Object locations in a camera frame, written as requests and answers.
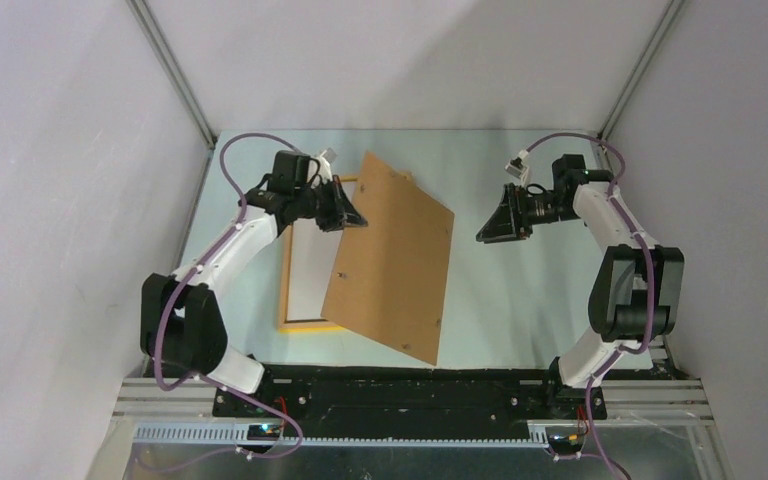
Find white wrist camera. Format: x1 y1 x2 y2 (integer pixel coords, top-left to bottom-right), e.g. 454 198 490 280
504 149 531 187
314 147 337 183

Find brown cardboard backing board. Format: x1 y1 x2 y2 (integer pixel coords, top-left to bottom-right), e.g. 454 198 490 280
322 152 455 365

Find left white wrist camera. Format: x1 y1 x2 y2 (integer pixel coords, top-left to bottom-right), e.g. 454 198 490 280
314 147 337 183

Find aluminium extrusion rail front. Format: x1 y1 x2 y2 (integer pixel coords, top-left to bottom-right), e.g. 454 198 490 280
113 378 714 448

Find left aluminium corner post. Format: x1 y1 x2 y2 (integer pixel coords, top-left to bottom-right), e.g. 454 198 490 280
126 0 218 150

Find yellow wooden picture frame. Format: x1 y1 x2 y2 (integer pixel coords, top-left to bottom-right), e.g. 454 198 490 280
277 173 362 335

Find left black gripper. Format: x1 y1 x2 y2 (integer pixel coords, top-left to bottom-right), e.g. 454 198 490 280
293 175 367 233

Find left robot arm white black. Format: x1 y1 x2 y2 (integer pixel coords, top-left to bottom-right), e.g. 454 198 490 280
139 149 368 417

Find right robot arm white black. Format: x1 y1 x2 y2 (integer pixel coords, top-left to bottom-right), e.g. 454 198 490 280
476 151 685 418

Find orange flower photo print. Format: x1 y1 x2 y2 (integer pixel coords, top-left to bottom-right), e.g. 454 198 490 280
287 219 343 323

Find aluminium corner post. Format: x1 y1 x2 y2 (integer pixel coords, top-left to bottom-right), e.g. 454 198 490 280
126 0 218 150
599 0 688 140

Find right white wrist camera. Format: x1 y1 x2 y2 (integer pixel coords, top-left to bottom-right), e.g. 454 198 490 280
504 149 531 187

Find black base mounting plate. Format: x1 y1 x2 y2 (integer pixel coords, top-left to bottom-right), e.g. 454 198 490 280
145 360 680 442

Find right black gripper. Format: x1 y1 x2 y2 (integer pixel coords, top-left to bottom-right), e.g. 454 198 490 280
476 183 580 245

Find right aluminium corner post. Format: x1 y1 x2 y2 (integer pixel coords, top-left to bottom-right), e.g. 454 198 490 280
599 0 688 140

